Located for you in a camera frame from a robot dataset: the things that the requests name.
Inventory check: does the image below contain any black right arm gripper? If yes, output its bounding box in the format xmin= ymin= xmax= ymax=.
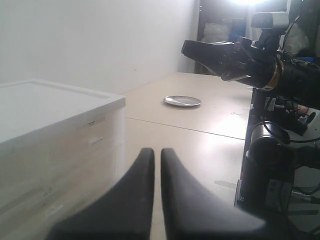
xmin=181 ymin=37 xmax=283 ymax=88

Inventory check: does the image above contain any round metal plate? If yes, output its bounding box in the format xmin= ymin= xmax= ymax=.
xmin=163 ymin=95 xmax=201 ymax=108

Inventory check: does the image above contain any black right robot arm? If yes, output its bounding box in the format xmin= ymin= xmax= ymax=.
xmin=161 ymin=36 xmax=320 ymax=240

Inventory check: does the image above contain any white translucent drawer cabinet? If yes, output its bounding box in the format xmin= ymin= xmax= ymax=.
xmin=0 ymin=79 xmax=126 ymax=240

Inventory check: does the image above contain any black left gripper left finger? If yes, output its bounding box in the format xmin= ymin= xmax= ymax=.
xmin=48 ymin=148 xmax=155 ymax=240

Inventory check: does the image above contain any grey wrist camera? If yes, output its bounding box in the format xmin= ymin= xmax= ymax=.
xmin=251 ymin=11 xmax=289 ymax=29

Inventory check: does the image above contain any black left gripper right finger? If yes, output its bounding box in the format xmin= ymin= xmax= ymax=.
xmin=160 ymin=148 xmax=266 ymax=240

